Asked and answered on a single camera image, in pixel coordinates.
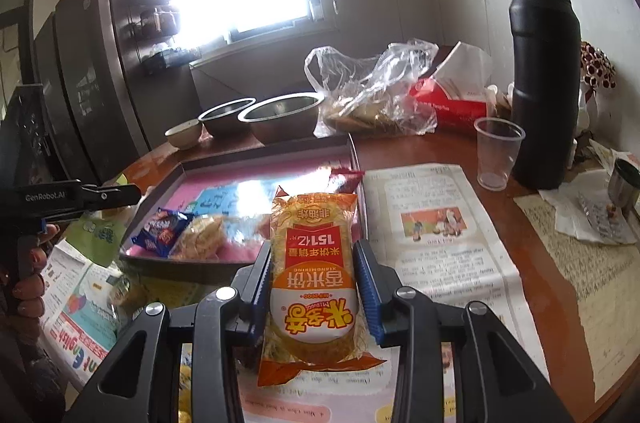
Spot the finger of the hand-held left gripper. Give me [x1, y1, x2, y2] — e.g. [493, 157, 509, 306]
[75, 183, 142, 216]

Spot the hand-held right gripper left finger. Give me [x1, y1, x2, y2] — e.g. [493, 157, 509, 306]
[65, 240, 273, 423]

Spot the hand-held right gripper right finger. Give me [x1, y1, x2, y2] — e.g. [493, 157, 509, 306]
[352, 239, 576, 423]

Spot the light green snack packet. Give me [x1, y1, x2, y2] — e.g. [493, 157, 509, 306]
[65, 210, 131, 266]

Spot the blue cookie packet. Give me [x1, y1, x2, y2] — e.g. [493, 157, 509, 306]
[131, 208, 196, 256]

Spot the dark cardboard box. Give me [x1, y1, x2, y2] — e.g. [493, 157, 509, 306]
[117, 134, 368, 284]

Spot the orange rice cracker packet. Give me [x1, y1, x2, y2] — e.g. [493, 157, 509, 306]
[256, 185, 388, 386]

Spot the clear brown cake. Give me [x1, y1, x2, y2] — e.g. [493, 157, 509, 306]
[169, 214, 226, 260]

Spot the long red snack packet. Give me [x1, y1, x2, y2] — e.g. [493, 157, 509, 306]
[327, 168, 366, 194]

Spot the person's left hand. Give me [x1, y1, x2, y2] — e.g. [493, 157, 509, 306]
[12, 224, 62, 320]

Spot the colourful newspaper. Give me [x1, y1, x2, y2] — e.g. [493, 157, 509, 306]
[37, 173, 451, 423]

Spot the small ceramic bowl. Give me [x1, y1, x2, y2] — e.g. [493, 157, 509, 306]
[165, 120, 203, 150]

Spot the newspaper sheet with cartoon picture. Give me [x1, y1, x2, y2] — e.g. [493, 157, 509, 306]
[362, 163, 531, 354]

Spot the dark grey refrigerator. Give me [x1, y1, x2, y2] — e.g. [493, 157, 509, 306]
[30, 0, 201, 184]

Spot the steel bowl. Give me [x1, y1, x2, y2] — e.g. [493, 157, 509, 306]
[237, 93, 326, 144]
[197, 98, 257, 138]

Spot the pink and blue book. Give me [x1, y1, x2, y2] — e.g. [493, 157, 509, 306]
[135, 153, 361, 264]

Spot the clear plastic cup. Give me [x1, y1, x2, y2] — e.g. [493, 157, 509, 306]
[474, 117, 527, 191]

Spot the clear plastic bag with food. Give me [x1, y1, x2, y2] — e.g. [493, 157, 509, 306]
[304, 39, 441, 138]

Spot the red tissue box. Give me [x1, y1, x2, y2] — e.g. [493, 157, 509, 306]
[407, 42, 496, 138]

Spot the white crumpled paper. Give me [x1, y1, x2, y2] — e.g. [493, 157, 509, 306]
[537, 148, 638, 246]

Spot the beige printed paper sheet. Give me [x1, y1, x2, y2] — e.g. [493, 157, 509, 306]
[515, 190, 640, 399]

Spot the silver pill blister pack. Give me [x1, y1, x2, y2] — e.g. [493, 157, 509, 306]
[577, 192, 637, 245]

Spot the black thermos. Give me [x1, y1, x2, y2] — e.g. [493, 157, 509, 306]
[509, 0, 583, 190]

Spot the small metal cup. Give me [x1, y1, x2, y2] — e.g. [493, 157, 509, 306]
[607, 159, 640, 211]

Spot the red gold flower decoration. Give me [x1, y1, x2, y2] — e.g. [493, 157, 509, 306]
[580, 42, 617, 104]

